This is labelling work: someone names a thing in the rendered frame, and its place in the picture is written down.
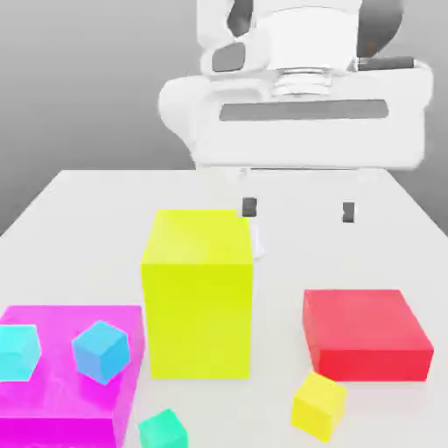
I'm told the large red box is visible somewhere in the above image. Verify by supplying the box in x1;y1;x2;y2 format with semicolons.
302;288;436;383

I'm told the small blue cube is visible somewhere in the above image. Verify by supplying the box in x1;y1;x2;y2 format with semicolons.
71;319;131;387

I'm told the large magenta box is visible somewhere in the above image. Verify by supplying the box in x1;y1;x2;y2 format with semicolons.
0;304;147;448

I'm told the small green cube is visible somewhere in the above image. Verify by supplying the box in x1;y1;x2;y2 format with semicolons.
137;407;190;448

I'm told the large yellow box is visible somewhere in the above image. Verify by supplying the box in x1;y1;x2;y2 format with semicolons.
140;208;256;382

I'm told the small yellow cube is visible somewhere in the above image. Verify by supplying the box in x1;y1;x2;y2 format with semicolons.
290;370;348;445

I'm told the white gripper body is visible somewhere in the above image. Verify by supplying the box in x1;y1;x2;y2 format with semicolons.
157;58;436;172

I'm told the small cyan cube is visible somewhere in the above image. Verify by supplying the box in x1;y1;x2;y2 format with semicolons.
0;324;43;383

